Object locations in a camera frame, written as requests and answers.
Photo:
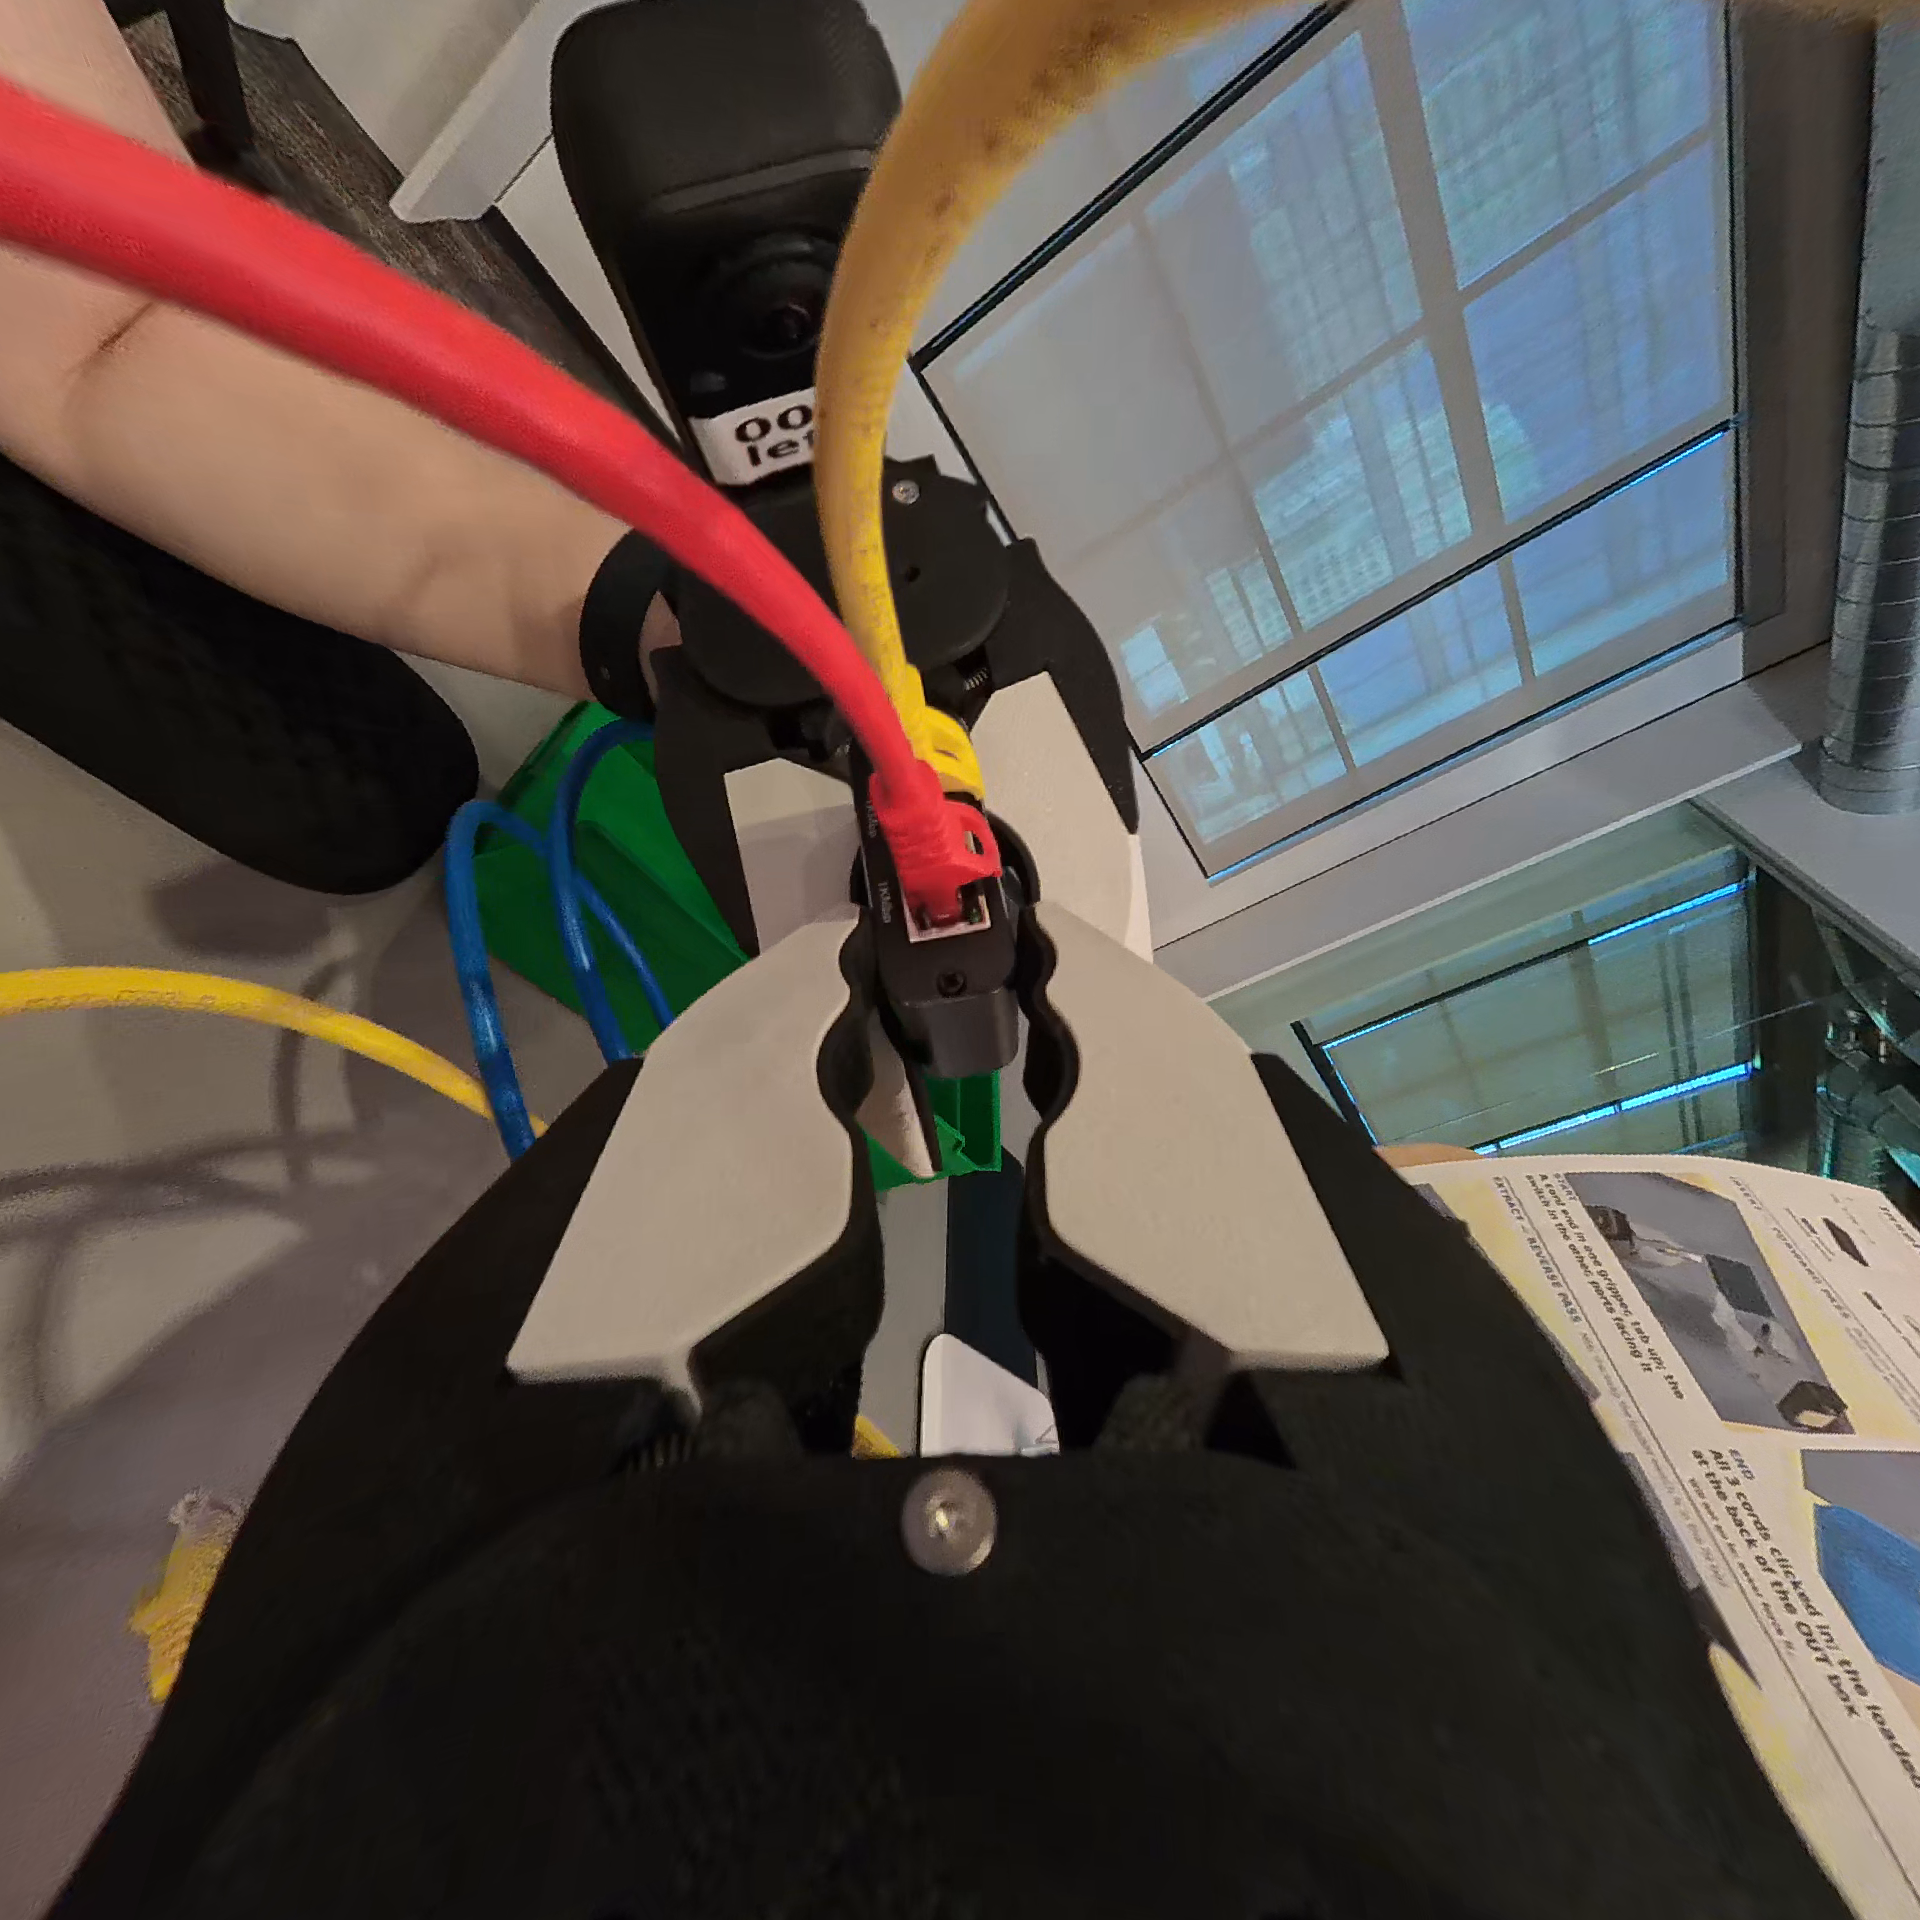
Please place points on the printed instruction sheet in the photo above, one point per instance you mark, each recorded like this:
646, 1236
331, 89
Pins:
1727, 1426

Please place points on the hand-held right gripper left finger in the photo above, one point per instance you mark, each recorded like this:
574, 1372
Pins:
706, 1186

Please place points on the black chair armrest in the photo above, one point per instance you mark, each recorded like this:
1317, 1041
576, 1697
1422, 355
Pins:
193, 719

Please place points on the black ethernet switch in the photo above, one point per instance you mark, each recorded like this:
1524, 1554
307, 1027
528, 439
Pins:
961, 1019

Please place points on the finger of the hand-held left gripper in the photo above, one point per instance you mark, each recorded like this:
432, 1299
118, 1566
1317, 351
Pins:
1071, 812
788, 855

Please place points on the green plastic bin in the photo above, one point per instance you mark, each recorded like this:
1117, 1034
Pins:
632, 900

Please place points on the person's left forearm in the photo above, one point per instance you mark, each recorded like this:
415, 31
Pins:
301, 481

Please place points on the silver air duct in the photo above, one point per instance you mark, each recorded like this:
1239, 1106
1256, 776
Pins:
1877, 570

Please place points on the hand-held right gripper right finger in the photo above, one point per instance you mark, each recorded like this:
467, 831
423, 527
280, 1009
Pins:
1200, 1186

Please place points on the large window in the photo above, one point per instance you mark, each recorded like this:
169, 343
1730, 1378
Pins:
1351, 375

